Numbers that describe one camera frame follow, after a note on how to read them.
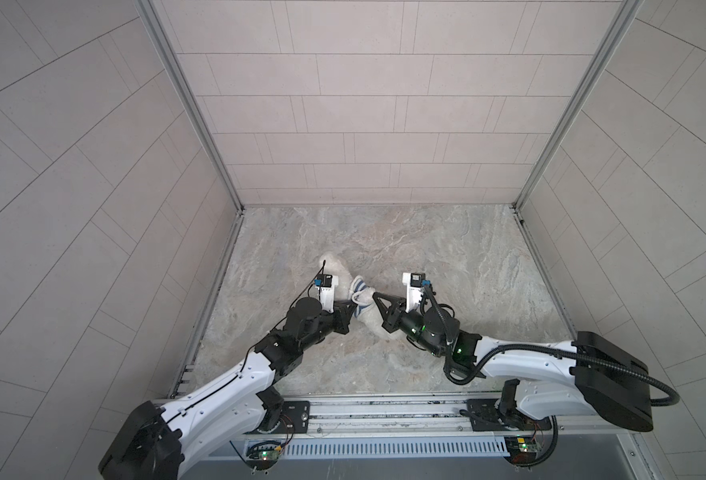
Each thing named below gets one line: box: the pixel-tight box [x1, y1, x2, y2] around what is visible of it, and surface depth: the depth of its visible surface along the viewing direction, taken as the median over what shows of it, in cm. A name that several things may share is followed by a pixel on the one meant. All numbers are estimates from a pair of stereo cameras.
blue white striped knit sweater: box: [349, 275, 375, 318], surface depth 77 cm
